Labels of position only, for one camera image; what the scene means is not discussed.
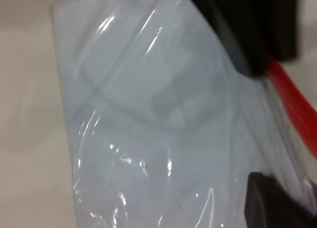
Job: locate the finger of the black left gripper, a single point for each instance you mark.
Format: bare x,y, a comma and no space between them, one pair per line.
237,27
280,27

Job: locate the white paper stack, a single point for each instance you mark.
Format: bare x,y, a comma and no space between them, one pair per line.
123,168

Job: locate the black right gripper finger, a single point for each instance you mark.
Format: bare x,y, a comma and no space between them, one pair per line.
270,208

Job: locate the clear plastic red-zip bag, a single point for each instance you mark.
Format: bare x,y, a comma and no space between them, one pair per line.
148,114

